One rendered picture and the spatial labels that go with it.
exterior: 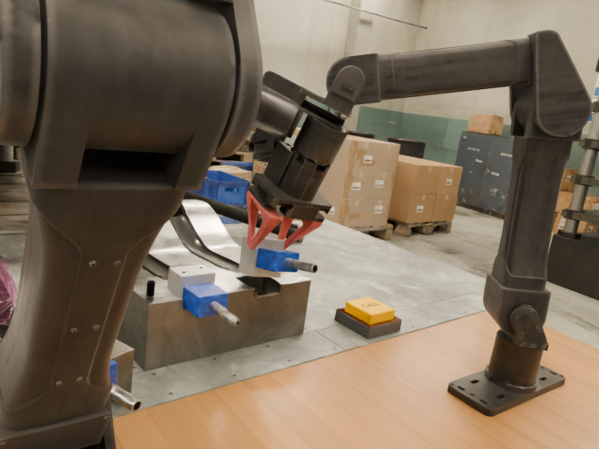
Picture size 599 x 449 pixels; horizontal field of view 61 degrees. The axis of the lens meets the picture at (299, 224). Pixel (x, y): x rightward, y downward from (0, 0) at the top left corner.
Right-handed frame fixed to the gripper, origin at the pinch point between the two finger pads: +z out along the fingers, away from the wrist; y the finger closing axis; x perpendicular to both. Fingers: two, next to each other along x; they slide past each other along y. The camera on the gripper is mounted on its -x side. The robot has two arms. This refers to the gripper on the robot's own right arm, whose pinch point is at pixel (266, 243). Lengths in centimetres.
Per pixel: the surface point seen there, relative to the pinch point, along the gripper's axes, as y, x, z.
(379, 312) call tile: -20.8, 9.0, 5.7
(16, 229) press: 16, -60, 41
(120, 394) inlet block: 24.5, 17.4, 6.3
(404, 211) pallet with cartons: -379, -240, 112
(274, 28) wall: -418, -642, 41
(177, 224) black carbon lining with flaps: 0.5, -22.5, 12.4
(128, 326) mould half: 16.6, 1.3, 13.5
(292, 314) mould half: -6.5, 5.2, 8.9
